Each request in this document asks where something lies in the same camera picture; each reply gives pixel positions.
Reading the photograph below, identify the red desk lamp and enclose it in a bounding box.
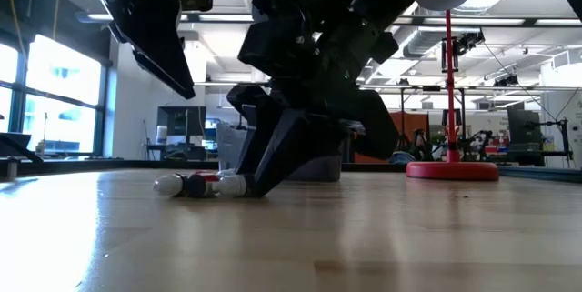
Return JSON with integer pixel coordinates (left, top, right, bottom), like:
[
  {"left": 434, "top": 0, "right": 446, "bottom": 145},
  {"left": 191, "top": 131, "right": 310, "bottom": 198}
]
[{"left": 406, "top": 0, "right": 500, "bottom": 182}]

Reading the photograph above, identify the black computer monitor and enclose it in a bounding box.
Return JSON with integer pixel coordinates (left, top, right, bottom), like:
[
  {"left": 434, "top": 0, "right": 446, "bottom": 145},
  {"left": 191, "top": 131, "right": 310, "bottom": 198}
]
[{"left": 156, "top": 106, "right": 208, "bottom": 137}]

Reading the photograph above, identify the grey translucent plastic bin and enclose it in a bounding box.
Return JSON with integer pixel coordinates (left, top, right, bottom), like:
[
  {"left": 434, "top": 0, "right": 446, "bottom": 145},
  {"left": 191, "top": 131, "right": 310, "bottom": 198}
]
[{"left": 216, "top": 121, "right": 343, "bottom": 183}]

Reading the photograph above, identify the small red food coloring bottle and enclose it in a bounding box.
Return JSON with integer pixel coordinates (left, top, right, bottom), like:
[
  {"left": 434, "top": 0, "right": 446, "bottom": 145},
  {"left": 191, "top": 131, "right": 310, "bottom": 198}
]
[{"left": 193, "top": 170, "right": 220, "bottom": 184}]

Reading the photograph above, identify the dark desk with equipment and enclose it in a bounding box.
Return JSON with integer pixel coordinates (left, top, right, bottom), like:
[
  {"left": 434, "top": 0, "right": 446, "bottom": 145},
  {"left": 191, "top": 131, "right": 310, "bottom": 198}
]
[{"left": 145, "top": 143, "right": 209, "bottom": 162}]

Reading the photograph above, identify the black metal table frame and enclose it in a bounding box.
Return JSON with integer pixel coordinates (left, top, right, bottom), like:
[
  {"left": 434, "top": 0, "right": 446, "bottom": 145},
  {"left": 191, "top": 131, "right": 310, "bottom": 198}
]
[{"left": 0, "top": 157, "right": 582, "bottom": 184}]

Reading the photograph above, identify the black monitor on stand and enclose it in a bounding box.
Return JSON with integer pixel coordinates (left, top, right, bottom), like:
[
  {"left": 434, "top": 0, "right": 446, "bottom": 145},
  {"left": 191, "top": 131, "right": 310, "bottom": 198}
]
[{"left": 507, "top": 108, "right": 543, "bottom": 166}]

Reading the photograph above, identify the black overhead rack frame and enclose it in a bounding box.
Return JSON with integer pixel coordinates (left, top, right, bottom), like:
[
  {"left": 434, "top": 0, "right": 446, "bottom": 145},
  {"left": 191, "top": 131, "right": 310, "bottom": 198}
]
[{"left": 195, "top": 81, "right": 582, "bottom": 147}]

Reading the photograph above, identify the silver ventilation duct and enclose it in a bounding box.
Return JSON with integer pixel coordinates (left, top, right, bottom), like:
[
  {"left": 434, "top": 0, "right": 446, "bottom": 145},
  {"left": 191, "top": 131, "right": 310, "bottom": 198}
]
[{"left": 402, "top": 27, "right": 486, "bottom": 60}]

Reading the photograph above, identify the dark slanted panel with post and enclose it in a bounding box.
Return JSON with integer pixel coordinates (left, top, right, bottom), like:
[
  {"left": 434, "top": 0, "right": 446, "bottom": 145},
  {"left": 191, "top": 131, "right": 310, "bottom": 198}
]
[{"left": 0, "top": 131, "right": 45, "bottom": 182}]

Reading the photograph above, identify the orange room divider panel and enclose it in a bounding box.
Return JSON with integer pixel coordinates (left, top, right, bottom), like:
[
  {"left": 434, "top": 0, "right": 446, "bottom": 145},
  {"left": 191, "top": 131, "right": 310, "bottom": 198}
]
[{"left": 395, "top": 110, "right": 431, "bottom": 165}]

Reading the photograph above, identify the large glass window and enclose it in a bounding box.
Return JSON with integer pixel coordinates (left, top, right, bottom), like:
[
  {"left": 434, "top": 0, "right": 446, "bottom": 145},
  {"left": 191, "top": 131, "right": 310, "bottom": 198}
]
[{"left": 0, "top": 32, "right": 110, "bottom": 159}]

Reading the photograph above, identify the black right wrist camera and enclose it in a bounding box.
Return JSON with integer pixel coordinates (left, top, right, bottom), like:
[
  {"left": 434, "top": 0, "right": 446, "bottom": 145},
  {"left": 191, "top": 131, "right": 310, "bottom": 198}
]
[{"left": 237, "top": 5, "right": 315, "bottom": 79}]

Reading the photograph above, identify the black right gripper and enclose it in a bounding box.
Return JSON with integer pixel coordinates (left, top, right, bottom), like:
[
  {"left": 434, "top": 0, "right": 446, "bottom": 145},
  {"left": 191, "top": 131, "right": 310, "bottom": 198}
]
[{"left": 226, "top": 80, "right": 401, "bottom": 198}]

